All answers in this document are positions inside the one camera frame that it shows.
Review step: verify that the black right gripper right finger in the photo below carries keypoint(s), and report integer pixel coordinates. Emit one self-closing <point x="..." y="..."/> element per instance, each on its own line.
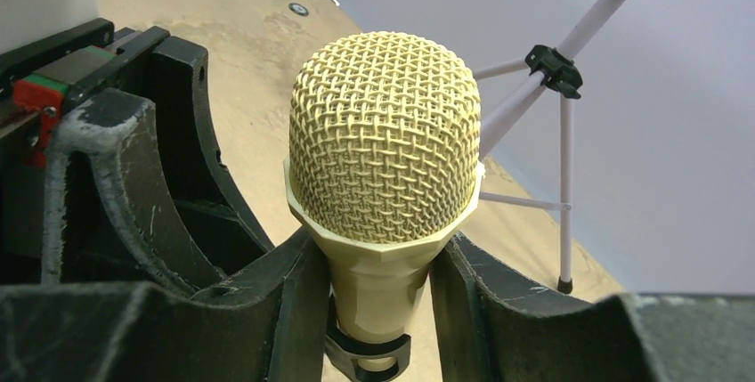
<point x="495" y="324"/>

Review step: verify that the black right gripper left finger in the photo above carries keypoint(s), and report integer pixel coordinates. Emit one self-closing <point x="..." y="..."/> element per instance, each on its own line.
<point x="265" y="323"/>

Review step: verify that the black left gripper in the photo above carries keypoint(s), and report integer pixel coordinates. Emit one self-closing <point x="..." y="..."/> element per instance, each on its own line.
<point x="83" y="194"/>

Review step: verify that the black desktop microphone stand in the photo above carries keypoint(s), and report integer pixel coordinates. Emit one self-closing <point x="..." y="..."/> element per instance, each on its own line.
<point x="365" y="362"/>

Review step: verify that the cream yellow microphone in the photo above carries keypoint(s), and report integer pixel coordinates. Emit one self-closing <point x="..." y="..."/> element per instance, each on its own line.
<point x="383" y="167"/>

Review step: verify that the poker chip back left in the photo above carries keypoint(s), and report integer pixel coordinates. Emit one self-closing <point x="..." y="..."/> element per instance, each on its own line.
<point x="298" y="9"/>

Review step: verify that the lilac tripod music stand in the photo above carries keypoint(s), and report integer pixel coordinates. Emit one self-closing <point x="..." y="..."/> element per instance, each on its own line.
<point x="550" y="68"/>

